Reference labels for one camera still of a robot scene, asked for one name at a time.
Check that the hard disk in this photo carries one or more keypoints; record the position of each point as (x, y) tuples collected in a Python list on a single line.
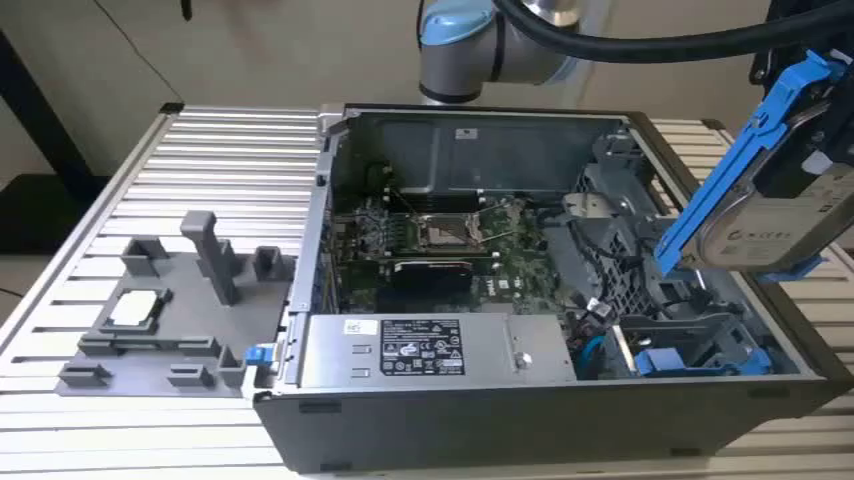
[(748, 235)]

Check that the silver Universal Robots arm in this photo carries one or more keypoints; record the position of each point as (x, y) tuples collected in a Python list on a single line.
[(461, 65)]

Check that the grey metal disk bay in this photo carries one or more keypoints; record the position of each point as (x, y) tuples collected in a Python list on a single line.
[(588, 235)]

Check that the black table corner cap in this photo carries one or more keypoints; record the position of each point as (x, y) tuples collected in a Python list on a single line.
[(713, 124), (173, 107)]

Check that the green motherboard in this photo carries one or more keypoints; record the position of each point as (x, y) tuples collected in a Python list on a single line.
[(528, 270)]

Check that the blue plastic bay clip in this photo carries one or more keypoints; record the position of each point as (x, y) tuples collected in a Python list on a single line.
[(657, 362)]

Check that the CPU socket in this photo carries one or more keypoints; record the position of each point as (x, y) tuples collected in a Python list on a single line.
[(444, 232)]

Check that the thin metal locking lever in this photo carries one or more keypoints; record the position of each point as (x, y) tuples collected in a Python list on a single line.
[(404, 202)]

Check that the black graphics card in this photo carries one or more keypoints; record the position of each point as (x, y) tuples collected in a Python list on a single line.
[(430, 277)]

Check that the black open PC case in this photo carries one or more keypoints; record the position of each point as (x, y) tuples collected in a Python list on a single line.
[(534, 430)]

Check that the silver power supply unit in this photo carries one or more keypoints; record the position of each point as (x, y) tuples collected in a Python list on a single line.
[(334, 350)]

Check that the small black hanging object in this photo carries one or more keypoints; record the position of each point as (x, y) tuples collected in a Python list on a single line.
[(186, 10)]

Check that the blue case latch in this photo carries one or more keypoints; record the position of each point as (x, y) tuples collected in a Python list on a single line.
[(257, 355)]

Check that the grey parts rack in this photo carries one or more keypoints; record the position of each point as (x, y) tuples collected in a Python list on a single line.
[(188, 325)]

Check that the silver CPU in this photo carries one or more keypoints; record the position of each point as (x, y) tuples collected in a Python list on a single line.
[(135, 307)]

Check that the black furniture stand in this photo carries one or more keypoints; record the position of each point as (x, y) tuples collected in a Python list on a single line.
[(41, 210)]

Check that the silver metal bracket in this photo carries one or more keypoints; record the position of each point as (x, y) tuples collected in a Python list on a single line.
[(594, 205)]

